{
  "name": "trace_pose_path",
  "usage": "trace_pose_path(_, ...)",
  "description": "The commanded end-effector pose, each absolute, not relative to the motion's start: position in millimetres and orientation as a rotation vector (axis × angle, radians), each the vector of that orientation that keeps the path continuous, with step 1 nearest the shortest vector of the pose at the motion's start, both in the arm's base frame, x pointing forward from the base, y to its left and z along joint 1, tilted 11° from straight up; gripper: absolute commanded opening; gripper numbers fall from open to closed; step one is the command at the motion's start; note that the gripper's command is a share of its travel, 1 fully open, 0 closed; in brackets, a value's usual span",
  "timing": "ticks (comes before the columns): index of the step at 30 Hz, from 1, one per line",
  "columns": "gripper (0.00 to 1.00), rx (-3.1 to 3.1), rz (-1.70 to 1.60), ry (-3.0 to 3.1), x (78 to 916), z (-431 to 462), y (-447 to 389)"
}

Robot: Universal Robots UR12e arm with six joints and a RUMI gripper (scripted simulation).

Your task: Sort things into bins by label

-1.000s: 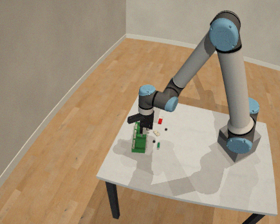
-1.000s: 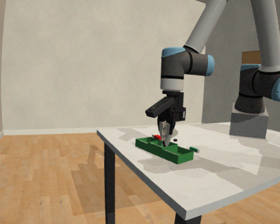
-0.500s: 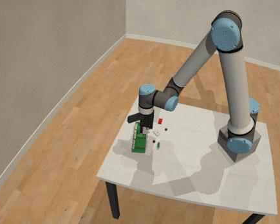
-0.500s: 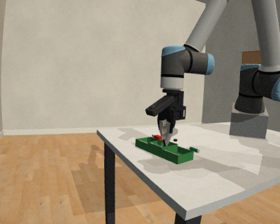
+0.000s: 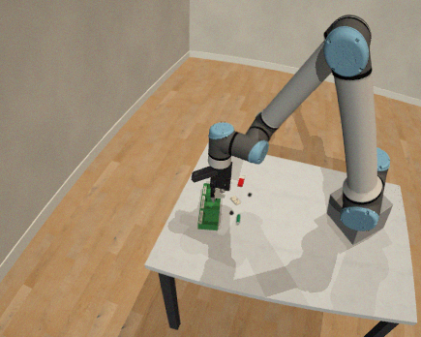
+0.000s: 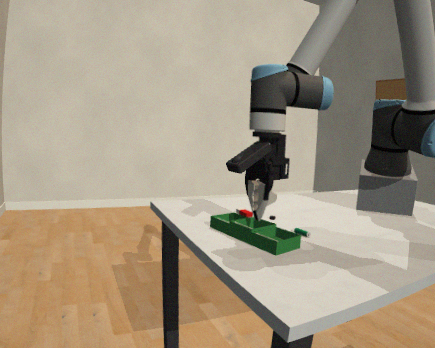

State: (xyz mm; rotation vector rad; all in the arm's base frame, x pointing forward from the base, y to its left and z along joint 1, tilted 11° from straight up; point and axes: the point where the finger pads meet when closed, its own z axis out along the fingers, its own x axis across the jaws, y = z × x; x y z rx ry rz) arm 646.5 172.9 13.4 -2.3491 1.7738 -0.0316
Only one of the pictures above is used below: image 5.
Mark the green rack of labelled bins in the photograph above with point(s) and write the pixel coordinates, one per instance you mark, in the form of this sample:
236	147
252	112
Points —
209	211

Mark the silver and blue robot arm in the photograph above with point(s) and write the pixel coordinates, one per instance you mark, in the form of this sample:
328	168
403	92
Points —
346	51

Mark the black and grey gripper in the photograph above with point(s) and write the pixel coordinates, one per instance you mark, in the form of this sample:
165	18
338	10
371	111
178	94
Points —
220	183

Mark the beige domino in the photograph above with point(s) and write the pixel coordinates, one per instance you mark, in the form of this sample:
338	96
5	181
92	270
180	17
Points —
235	200

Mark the red and white eraser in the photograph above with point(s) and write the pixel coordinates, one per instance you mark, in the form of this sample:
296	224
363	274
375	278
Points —
241	180

